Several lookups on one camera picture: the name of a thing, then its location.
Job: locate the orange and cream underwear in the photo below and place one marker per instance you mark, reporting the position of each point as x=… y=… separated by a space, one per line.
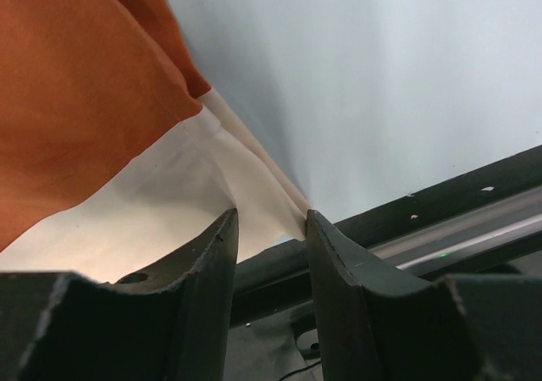
x=115 y=150

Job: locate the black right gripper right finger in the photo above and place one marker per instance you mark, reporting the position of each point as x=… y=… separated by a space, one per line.
x=377 y=322

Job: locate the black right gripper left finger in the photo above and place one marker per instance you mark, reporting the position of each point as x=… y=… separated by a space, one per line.
x=167 y=321

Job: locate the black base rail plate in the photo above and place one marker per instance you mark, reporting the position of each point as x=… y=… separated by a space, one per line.
x=487 y=221

